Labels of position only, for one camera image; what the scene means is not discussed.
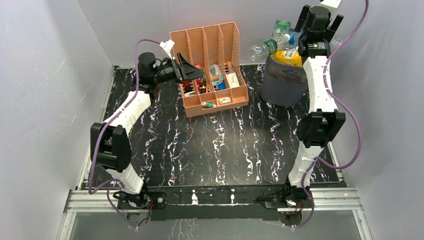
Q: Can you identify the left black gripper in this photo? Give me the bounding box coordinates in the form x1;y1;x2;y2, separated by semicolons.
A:
152;53;205;84

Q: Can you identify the green tinted bottle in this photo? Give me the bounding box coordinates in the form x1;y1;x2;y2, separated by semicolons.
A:
272;20;291;37

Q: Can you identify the yellow juice bottle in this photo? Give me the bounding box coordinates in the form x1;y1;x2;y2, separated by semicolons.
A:
274;49;303;68

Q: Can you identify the clear bottle dark green label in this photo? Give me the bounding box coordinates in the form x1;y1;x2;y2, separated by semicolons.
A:
248;33;291;62

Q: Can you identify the clear bottle blue label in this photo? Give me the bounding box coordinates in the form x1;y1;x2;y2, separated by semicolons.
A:
288;31;301;46

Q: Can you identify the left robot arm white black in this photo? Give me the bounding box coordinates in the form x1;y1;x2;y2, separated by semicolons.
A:
90;52;205;208

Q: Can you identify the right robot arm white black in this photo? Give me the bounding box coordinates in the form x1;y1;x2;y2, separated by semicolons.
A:
255;0;346;209

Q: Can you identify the grey mesh waste bin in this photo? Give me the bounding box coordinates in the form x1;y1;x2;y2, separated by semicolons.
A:
260;56;308;107

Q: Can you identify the pink cap small bottle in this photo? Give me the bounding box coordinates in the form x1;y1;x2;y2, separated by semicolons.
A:
196;74;207;94

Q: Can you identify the red black dumbbell toy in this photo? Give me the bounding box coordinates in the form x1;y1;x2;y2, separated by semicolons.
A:
183;81;194;94

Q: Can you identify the peach desk organizer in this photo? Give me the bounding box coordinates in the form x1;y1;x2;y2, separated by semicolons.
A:
169;22;249;118

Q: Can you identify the green white tube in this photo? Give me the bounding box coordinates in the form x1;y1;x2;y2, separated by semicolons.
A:
201;102;217;109

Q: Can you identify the blue round object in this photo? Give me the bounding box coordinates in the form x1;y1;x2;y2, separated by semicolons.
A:
214;82;227;91

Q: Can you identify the white carton box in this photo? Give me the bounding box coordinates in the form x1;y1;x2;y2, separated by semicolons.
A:
225;72;241;88

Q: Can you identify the small white box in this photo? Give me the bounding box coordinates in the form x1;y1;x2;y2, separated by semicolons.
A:
218;96;232;105

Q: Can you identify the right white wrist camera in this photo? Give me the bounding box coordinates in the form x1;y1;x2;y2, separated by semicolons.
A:
319;0;341;11

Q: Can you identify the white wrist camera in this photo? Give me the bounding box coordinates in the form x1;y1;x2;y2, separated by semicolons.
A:
319;0;341;11
159;39;175;60

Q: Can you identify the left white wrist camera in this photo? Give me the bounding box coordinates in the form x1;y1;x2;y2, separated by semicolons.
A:
159;39;175;60

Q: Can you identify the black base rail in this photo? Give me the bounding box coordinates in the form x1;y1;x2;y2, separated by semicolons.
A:
145;183;316;223

